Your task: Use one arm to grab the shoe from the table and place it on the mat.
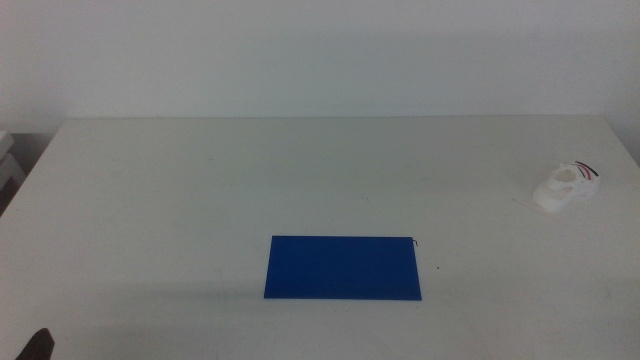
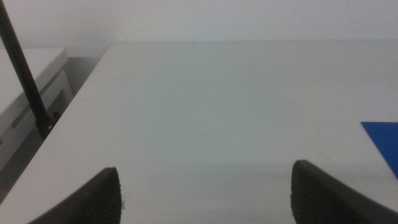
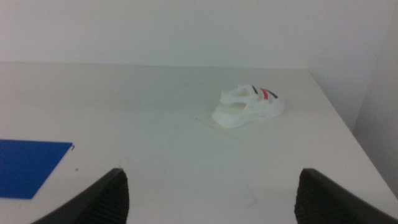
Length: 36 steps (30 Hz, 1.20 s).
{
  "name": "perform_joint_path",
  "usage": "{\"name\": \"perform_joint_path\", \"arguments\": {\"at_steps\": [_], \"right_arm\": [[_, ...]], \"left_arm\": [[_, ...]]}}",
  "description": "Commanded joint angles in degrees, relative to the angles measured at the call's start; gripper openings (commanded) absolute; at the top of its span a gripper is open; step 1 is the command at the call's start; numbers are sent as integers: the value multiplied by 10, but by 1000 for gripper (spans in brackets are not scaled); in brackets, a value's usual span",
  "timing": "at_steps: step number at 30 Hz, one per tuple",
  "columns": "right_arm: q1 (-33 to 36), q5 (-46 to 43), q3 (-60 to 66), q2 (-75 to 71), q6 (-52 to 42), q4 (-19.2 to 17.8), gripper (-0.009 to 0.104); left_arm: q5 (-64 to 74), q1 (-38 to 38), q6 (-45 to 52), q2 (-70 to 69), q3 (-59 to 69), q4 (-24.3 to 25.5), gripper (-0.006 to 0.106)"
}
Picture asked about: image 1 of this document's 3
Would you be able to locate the blue rectangular mat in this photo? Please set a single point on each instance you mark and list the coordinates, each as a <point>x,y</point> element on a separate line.
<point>342,268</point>

